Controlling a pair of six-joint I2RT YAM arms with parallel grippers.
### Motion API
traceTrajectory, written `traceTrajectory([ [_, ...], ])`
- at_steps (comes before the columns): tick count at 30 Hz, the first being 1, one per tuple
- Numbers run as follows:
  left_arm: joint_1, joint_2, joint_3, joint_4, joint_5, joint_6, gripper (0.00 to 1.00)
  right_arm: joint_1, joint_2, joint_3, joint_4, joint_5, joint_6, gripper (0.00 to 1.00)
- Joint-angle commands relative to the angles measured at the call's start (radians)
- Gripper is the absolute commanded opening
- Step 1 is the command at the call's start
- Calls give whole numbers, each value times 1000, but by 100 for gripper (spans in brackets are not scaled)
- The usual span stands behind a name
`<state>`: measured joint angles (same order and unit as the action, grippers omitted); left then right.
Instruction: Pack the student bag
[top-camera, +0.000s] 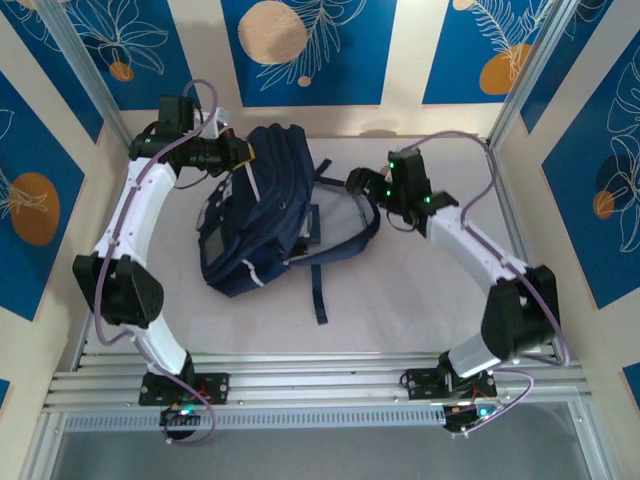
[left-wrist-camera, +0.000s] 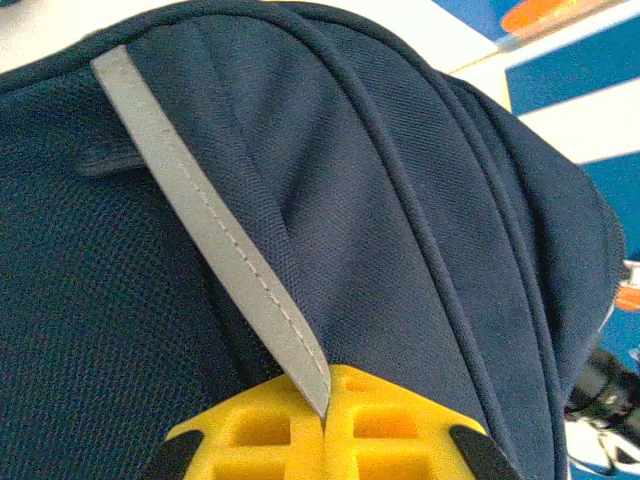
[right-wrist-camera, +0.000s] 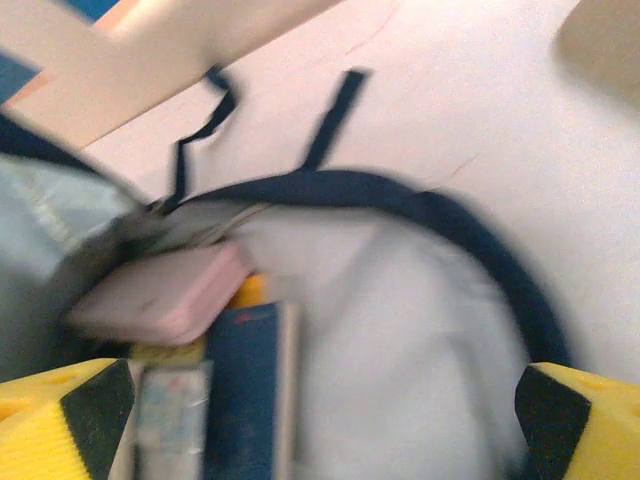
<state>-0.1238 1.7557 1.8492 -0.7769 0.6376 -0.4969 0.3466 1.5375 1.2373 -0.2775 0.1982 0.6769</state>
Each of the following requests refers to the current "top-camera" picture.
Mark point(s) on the navy blue student backpack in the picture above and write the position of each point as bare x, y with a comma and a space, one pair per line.
270, 200

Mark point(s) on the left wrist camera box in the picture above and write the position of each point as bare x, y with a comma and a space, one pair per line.
217, 122

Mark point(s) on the aluminium corner post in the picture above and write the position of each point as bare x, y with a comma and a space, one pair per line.
90, 75
530, 70

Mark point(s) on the aluminium front rail frame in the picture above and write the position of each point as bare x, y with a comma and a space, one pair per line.
320, 385

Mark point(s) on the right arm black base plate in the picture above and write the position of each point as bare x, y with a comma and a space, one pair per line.
420, 385

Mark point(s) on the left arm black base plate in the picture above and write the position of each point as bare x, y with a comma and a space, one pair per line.
220, 387

